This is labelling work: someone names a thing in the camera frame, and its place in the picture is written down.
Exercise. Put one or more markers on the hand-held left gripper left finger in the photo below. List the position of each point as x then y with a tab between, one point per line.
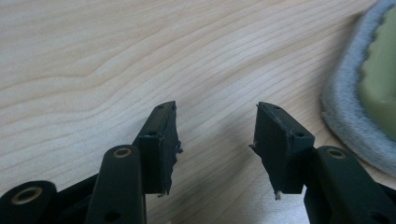
157	149

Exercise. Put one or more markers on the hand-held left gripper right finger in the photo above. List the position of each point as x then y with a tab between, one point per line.
280	149

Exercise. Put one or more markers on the grey-rimmed green cloth pad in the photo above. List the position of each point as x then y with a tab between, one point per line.
345	102

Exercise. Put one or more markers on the pale green scalloped pad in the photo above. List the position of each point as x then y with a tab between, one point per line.
381	77

